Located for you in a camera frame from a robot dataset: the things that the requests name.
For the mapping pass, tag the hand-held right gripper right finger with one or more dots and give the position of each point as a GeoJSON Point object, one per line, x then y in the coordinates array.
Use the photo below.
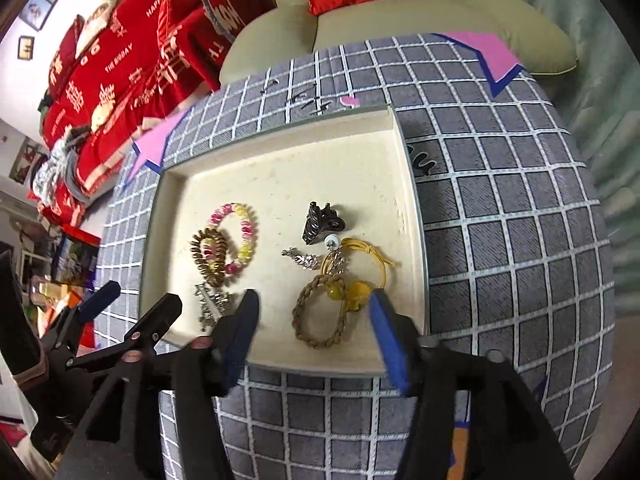
{"type": "Point", "coordinates": [390, 340]}

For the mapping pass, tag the silver earring with white tag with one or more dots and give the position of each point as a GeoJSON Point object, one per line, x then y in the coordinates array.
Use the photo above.
{"type": "Point", "coordinates": [330, 241]}

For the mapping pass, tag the small silver ornament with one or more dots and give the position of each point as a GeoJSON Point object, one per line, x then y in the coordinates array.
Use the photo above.
{"type": "Point", "coordinates": [223, 304]}

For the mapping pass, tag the grey checked tablecloth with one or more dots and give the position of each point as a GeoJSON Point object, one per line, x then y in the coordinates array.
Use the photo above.
{"type": "Point", "coordinates": [500, 210]}

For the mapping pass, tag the silver leaf brooch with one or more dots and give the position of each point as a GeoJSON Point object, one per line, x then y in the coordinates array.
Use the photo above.
{"type": "Point", "coordinates": [302, 260]}

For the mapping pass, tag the black hair claw clip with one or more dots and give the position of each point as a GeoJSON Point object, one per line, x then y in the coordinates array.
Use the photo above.
{"type": "Point", "coordinates": [315, 225]}

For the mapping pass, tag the grey white cloth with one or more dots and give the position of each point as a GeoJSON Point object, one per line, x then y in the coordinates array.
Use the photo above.
{"type": "Point", "coordinates": [52, 172]}

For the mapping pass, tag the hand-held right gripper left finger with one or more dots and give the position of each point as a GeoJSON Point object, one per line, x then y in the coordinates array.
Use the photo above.
{"type": "Point", "coordinates": [240, 335]}

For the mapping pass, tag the long silver hair clip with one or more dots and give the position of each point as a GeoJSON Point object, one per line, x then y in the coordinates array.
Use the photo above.
{"type": "Point", "coordinates": [204, 310]}

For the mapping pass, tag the small dark picture frame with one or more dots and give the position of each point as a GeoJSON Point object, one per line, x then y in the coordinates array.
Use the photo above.
{"type": "Point", "coordinates": [26, 47]}

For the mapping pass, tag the beige sofa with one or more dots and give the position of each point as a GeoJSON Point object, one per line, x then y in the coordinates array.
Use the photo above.
{"type": "Point", "coordinates": [400, 20]}

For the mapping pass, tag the colourful printed box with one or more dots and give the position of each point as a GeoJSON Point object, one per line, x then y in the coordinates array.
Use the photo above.
{"type": "Point", "coordinates": [75, 260]}

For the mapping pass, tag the red printed bedding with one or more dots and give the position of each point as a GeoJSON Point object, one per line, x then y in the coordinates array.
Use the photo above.
{"type": "Point", "coordinates": [125, 75]}

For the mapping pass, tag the wall poster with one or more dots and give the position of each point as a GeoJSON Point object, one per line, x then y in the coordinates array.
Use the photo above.
{"type": "Point", "coordinates": [25, 162]}

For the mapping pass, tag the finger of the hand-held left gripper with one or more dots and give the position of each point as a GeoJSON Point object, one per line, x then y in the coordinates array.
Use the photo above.
{"type": "Point", "coordinates": [155, 317]}
{"type": "Point", "coordinates": [100, 300]}

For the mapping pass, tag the beige jewelry tray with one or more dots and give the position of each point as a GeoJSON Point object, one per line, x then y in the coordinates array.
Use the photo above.
{"type": "Point", "coordinates": [280, 185]}

